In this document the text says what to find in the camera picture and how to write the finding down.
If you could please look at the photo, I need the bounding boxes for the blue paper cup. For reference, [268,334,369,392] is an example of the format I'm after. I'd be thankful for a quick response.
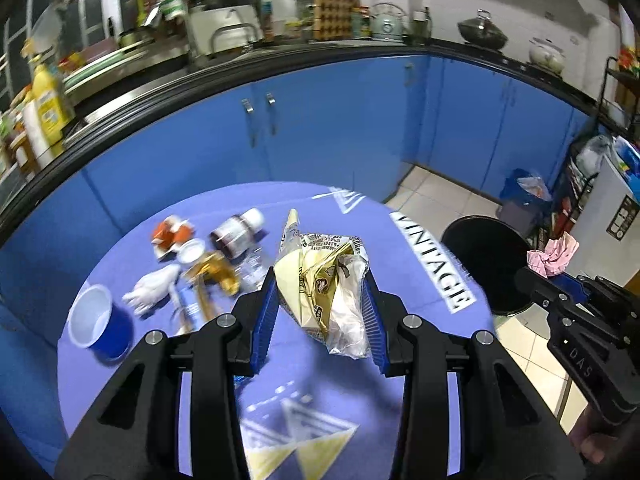
[66,285,134,361]

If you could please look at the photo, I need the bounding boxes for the white round lid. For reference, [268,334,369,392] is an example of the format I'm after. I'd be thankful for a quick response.
[177,238,206,268]

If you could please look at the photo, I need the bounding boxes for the silver pill blister pack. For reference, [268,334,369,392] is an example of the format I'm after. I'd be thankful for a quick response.
[235,245,269,292]

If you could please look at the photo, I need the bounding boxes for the orange white crushed carton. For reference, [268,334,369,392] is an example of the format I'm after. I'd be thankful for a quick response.
[151,214,195,260]

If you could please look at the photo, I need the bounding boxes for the gold white wrapper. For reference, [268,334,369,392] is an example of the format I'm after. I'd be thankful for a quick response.
[274,208,370,360]

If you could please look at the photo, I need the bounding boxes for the black trash bin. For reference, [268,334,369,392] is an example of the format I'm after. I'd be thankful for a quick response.
[442,216,532,316]

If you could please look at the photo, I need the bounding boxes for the blue kitchen cabinets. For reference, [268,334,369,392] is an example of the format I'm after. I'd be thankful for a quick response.
[1,53,586,468]

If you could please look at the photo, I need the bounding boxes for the person's right hand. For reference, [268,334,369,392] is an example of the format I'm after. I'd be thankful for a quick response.
[568,405,620,465]

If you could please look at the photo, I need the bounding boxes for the pink cloth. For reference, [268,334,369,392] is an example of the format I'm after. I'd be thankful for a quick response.
[527,232,579,278]

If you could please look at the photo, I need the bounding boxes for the white cabinet box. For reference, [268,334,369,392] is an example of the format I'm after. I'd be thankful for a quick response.
[567,157,640,286]

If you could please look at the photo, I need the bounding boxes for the blue plastic bag bin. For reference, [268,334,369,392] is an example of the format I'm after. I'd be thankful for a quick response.
[498,168,552,237]

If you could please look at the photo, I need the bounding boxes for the clear plastic lid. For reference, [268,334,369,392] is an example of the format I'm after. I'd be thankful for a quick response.
[169,280,212,334]

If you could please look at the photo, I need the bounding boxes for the crumpled white tissue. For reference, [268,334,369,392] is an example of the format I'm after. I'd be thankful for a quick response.
[122,263,180,316]

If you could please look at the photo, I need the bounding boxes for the black metal shelf rack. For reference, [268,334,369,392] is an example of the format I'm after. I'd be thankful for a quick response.
[528,56,639,249]

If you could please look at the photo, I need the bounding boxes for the purple round tablecloth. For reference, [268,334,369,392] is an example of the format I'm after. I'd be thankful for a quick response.
[55,180,497,480]

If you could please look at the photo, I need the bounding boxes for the gold foil wrapper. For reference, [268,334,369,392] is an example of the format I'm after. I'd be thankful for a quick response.
[183,252,240,322]

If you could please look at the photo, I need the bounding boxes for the brown pill bottle white cap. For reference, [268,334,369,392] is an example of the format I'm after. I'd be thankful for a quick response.
[209,208,265,261]

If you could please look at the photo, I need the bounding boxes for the white ceramic pot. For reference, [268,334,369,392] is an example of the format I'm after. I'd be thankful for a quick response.
[528,38,565,75]

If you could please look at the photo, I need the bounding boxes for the black wok with lid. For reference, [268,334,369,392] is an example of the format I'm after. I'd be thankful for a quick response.
[457,9,508,51]

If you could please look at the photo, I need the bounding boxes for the yellow detergent bottle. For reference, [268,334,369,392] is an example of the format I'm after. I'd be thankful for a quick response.
[32,54,75,156]

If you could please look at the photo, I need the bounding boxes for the green kettle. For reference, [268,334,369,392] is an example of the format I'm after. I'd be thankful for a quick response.
[370,2,406,42]

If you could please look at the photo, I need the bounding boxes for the wooden checkered board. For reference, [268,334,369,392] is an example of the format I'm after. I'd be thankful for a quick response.
[312,0,355,41]

